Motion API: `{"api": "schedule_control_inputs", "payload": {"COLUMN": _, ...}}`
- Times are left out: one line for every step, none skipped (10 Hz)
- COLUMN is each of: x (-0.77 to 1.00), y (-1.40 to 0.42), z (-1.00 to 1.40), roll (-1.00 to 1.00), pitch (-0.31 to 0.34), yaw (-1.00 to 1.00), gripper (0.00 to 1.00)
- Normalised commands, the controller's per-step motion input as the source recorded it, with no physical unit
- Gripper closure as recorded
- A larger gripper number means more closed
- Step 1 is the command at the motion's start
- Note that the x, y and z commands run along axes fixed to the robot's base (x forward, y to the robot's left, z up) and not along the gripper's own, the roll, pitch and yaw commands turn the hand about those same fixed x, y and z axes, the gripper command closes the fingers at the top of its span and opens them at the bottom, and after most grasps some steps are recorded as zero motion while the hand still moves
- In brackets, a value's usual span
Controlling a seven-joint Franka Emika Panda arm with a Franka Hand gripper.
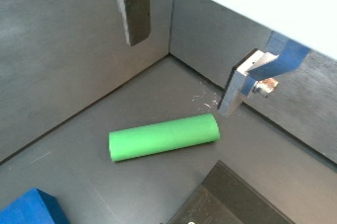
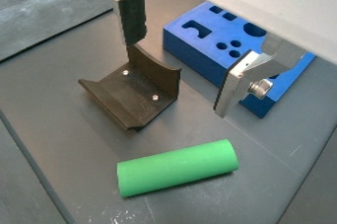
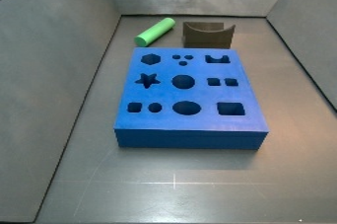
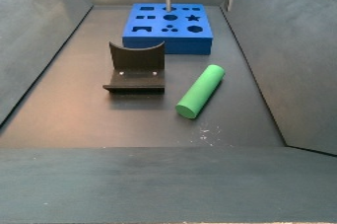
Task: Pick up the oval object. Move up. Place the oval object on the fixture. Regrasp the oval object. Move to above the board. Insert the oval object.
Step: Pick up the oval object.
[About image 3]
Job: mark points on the blue foam shape board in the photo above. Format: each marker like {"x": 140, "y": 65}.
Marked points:
{"x": 188, "y": 99}

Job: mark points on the green oval cylinder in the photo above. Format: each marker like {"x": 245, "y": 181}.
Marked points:
{"x": 153, "y": 32}

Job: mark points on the black curved fixture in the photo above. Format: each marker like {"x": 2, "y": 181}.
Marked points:
{"x": 206, "y": 35}

